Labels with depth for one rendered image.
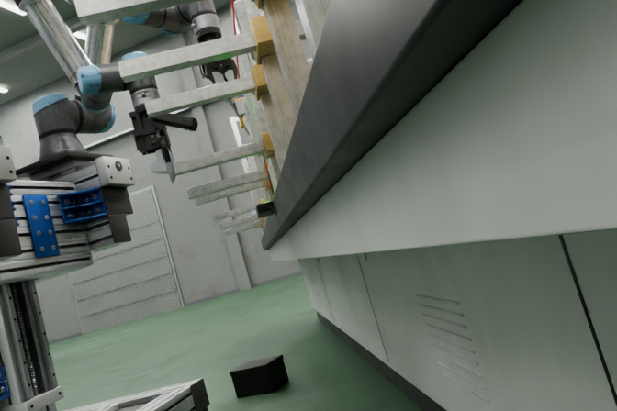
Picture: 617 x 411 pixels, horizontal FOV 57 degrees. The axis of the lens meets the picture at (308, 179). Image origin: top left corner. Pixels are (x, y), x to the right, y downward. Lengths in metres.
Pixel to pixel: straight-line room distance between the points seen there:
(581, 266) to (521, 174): 0.39
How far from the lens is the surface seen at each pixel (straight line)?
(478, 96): 0.31
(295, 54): 0.84
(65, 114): 2.03
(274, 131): 1.32
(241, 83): 1.31
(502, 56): 0.28
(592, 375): 0.75
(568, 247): 0.68
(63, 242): 1.80
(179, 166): 1.53
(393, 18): 0.28
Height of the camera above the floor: 0.55
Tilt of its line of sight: 7 degrees up
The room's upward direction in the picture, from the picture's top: 16 degrees counter-clockwise
